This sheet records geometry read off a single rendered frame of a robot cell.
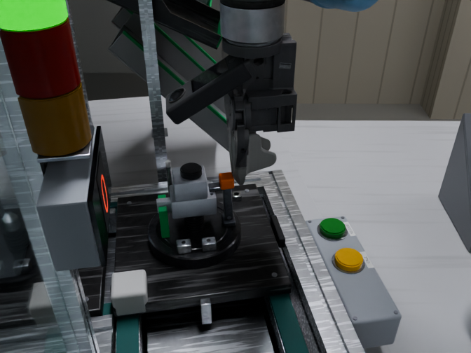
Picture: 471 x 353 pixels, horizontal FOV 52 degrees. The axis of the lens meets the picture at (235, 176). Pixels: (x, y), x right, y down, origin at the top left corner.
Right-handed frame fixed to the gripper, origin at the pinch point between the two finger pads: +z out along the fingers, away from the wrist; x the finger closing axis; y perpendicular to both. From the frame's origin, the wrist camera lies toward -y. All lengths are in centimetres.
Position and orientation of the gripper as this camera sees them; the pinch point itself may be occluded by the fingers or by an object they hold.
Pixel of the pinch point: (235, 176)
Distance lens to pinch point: 68.6
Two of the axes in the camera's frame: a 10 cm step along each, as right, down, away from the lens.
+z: 0.1, 8.2, 5.7
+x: -1.7, -5.6, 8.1
